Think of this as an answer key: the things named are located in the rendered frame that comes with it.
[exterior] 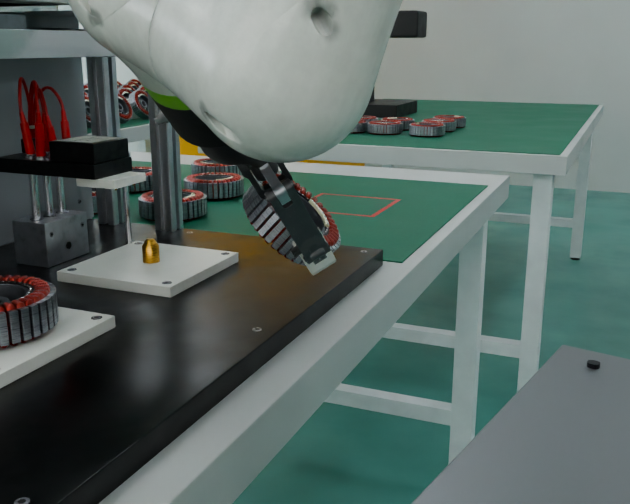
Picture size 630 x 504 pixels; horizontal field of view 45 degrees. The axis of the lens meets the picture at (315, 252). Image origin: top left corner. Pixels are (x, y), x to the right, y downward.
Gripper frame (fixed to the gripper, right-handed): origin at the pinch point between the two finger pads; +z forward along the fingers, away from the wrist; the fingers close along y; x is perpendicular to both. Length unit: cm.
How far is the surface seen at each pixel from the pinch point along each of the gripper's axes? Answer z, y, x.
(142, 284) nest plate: -0.5, 2.4, 17.3
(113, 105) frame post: 11.4, 38.9, 12.8
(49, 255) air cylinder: 3.4, 15.5, 26.7
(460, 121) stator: 151, 91, -68
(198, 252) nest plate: 9.5, 8.7, 11.8
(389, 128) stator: 130, 90, -43
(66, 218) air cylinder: 3.6, 19.2, 23.2
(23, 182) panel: 8.4, 32.5, 28.0
